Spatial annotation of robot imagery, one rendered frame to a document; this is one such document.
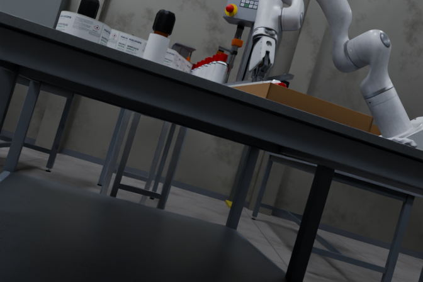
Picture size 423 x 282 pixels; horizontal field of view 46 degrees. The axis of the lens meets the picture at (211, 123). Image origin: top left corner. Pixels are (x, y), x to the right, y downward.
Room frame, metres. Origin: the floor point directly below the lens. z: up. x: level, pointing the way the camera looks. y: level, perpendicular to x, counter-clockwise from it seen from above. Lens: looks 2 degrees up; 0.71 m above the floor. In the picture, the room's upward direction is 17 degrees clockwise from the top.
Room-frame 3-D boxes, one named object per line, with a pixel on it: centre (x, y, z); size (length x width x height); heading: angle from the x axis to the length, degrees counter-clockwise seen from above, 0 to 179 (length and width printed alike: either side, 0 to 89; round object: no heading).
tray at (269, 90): (1.23, -0.19, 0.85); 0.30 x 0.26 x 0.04; 14
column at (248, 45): (2.27, -0.08, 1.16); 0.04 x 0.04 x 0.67; 14
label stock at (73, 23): (1.93, 0.58, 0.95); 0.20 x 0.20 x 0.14
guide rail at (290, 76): (1.92, -0.05, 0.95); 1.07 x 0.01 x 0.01; 14
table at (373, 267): (4.58, -1.14, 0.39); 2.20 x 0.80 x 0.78; 2
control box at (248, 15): (2.32, 0.00, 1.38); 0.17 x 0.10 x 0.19; 69
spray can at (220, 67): (2.11, 0.03, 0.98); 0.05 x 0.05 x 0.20
